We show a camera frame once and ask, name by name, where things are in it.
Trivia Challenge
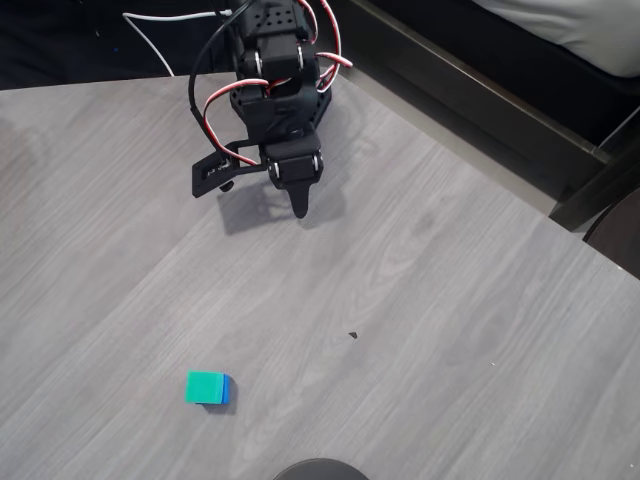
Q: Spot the red white servo wire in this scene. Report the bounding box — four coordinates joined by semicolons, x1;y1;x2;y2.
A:
203;77;275;167
312;0;354;91
297;0;321;45

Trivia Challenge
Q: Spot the dark wooden bed frame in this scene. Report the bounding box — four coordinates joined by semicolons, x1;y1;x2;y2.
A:
344;0;640;234

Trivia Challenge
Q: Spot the white mattress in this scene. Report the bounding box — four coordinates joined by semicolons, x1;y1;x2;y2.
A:
472;0;640;79

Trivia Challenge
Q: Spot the white cable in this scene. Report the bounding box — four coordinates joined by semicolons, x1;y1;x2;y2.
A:
121;8;234;78

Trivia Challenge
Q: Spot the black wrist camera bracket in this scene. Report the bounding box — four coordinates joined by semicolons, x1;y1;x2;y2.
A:
189;139;271;200

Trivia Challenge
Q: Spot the green cube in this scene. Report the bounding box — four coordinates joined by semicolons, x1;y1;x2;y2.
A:
183;369;226;405

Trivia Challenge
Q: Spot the black round object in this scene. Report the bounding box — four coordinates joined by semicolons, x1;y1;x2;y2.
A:
272;457;371;480

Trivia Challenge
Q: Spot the blue cube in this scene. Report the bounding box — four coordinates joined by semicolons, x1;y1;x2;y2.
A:
194;373;233;408

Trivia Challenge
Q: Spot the black cable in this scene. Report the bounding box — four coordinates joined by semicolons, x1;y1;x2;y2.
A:
186;0;252;161

